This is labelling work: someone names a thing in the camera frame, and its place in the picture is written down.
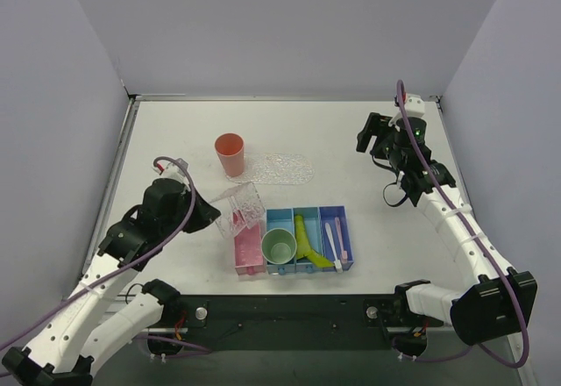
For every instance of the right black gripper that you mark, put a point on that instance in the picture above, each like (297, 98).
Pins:
(378, 136)

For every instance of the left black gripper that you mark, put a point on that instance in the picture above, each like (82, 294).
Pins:
(202, 212)

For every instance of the clear textured plastic box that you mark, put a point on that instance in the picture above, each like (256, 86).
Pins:
(240, 207)

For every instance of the orange plastic cup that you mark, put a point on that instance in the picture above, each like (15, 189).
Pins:
(230, 151)

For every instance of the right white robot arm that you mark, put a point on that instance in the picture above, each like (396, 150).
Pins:
(497, 299)

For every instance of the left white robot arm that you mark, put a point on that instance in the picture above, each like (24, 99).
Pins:
(74, 342)

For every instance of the clear textured oval tray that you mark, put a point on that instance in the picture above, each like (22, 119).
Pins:
(276, 169)

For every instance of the yellow-green toothpaste tube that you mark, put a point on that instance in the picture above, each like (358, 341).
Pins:
(317, 259)
(302, 239)

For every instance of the pink toothbrush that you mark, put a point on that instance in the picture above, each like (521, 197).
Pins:
(343, 252)

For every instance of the white toothbrush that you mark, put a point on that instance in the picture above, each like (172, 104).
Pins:
(337, 262)

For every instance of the pink storage bin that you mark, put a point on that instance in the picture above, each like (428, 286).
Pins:
(248, 256)

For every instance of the light blue bin left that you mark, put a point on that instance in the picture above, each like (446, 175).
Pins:
(280, 218)

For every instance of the light blue bin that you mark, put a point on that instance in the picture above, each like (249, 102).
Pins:
(280, 218)
(311, 220)

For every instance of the green plastic cup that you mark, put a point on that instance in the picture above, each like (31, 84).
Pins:
(279, 246)

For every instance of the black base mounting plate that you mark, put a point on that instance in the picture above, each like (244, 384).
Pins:
(283, 323)

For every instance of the light blue bin middle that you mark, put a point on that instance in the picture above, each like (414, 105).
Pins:
(311, 220)

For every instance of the purple-blue storage bin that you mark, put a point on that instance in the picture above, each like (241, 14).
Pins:
(335, 235)

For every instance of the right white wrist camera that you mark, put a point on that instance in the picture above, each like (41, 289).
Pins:
(414, 106)

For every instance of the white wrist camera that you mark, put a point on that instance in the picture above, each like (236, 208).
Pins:
(172, 170)
(414, 106)

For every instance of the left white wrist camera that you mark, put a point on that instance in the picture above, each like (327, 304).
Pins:
(172, 170)

